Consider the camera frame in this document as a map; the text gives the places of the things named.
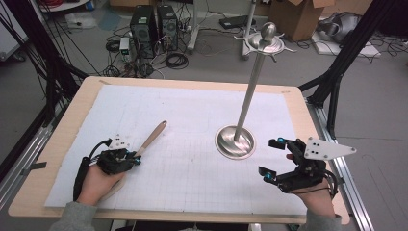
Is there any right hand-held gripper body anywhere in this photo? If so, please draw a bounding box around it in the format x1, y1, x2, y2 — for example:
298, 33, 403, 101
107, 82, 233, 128
275, 136, 358, 194

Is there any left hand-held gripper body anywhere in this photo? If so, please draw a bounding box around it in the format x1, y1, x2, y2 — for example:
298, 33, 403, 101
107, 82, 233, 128
95, 134, 139, 176

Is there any wooden spatula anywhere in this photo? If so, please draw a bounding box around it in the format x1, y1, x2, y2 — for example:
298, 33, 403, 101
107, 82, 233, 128
101, 120, 168, 202

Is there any metal utensil stand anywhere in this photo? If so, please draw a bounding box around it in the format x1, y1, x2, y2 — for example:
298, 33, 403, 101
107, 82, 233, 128
215, 21, 297, 161

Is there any person's left hand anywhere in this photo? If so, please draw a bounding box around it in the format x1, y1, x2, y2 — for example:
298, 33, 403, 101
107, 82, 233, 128
76, 163, 127, 207

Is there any person's right hand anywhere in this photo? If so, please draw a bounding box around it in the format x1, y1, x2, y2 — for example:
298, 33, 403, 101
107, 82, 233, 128
285, 153, 337, 218

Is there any white grid mat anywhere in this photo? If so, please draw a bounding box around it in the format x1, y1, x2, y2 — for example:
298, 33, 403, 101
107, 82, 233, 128
44, 84, 308, 217

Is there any black tape strip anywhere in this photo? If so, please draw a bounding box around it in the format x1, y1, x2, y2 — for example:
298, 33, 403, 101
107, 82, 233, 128
20, 162, 48, 176

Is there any small white electronic device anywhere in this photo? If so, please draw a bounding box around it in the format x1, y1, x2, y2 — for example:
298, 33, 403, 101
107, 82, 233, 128
118, 37, 131, 64

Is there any black computer tower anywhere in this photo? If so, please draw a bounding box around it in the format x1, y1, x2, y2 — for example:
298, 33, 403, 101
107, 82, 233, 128
157, 4, 179, 52
129, 4, 159, 61

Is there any open cardboard box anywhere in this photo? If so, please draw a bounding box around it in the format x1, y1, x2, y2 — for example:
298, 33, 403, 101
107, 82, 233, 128
268, 0, 342, 42

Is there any flat black device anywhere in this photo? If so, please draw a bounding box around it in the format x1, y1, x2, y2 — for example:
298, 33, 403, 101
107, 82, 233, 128
218, 14, 258, 30

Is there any white board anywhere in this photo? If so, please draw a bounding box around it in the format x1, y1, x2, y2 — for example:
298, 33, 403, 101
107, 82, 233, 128
311, 30, 383, 59

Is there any grey bag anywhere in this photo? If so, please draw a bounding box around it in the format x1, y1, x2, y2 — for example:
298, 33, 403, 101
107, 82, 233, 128
317, 12, 364, 44

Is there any white desk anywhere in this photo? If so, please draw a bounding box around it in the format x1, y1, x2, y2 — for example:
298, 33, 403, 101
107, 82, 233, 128
187, 0, 258, 62

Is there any clear plastic bag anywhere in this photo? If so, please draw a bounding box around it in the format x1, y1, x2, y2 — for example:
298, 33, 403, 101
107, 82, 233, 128
65, 12, 98, 30

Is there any round white table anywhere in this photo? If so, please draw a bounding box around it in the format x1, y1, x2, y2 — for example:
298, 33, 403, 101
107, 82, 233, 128
38, 0, 94, 13

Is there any white cabinet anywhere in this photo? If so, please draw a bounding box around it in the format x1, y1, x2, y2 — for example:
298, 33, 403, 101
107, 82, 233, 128
0, 6, 30, 62

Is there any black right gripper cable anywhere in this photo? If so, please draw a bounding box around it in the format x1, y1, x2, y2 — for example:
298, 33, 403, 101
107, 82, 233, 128
290, 168, 340, 198

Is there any aluminium rail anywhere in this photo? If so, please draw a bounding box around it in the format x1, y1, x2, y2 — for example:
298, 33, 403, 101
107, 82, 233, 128
0, 105, 62, 210
306, 99, 374, 231

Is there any black metal frame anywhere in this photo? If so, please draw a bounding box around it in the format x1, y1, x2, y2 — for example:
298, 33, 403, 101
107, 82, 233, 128
0, 0, 89, 129
297, 0, 398, 140

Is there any black cable coil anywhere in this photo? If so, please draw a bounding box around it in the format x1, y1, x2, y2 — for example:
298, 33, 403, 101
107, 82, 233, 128
165, 52, 191, 70

